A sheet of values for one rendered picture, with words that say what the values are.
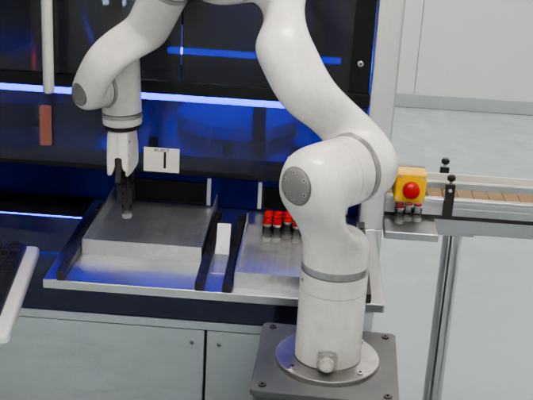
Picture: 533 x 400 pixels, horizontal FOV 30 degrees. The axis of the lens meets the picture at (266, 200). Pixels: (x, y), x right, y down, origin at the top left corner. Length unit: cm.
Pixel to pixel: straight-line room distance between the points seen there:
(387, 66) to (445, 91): 480
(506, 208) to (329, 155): 98
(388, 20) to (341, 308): 77
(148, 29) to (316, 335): 67
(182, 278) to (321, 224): 53
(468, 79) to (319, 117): 538
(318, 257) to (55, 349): 109
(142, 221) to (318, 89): 81
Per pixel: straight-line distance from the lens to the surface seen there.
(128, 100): 208
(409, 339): 382
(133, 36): 198
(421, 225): 246
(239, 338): 253
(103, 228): 233
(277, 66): 170
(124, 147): 210
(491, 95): 713
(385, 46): 227
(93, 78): 200
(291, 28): 171
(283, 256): 220
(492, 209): 252
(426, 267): 444
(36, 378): 269
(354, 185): 164
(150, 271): 212
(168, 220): 238
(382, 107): 230
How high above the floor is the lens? 176
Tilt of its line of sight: 20 degrees down
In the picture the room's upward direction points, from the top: 3 degrees clockwise
